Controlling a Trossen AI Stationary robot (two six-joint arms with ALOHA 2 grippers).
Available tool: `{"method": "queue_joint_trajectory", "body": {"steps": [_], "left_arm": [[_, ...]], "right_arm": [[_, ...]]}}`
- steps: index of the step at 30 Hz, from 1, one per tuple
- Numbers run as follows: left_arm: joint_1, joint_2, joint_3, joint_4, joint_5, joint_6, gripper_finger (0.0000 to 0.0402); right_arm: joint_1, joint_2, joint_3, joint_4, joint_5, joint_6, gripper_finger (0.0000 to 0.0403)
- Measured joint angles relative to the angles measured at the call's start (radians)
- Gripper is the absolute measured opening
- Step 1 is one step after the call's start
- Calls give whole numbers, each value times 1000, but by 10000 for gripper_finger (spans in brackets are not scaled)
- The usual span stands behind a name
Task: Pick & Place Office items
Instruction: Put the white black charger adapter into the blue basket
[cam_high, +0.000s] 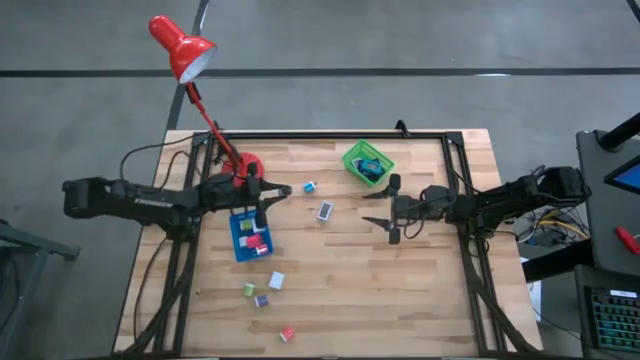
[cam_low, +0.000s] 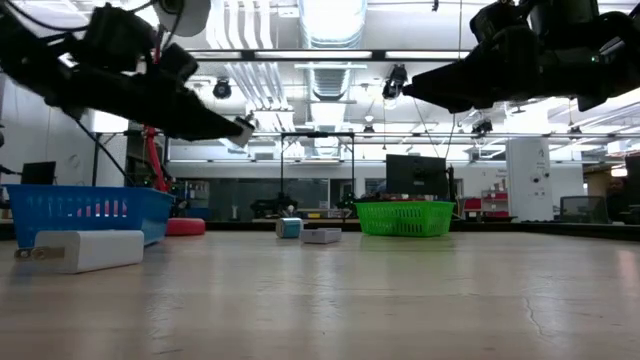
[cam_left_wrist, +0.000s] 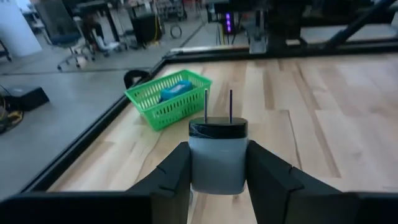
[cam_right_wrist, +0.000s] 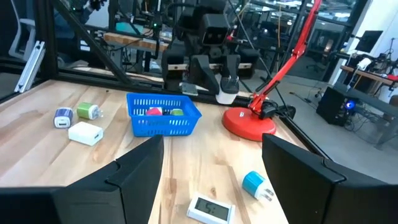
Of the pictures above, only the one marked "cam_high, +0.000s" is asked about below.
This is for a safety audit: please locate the white paper sheet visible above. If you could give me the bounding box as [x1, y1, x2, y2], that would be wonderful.
[519, 257, 544, 324]

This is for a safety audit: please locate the red handled tool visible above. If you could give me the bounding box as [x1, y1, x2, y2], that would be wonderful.
[614, 225, 640, 256]

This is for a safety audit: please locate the black table frame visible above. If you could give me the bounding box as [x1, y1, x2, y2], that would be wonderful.
[119, 130, 541, 357]

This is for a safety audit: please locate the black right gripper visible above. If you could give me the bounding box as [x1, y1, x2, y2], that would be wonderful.
[361, 173, 451, 246]

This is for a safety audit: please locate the monitor with blue screen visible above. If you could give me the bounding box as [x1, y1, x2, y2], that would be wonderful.
[604, 154, 640, 196]

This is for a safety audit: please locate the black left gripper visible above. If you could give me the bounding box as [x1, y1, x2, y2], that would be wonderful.
[234, 162, 294, 229]

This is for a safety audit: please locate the green plastic basket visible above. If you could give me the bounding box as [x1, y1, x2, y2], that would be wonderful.
[341, 138, 396, 188]

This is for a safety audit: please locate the red desk lamp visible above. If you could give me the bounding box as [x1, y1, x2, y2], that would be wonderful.
[148, 14, 266, 189]

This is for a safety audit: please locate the grey metal table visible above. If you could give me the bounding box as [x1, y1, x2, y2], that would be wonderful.
[0, 219, 81, 351]

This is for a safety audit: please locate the black operator console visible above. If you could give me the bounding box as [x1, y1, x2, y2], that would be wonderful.
[574, 112, 640, 360]

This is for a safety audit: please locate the blue plastic basket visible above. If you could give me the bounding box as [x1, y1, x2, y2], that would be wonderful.
[228, 209, 275, 264]

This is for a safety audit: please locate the backlit keyboard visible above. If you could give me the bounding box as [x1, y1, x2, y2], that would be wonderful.
[584, 287, 640, 354]

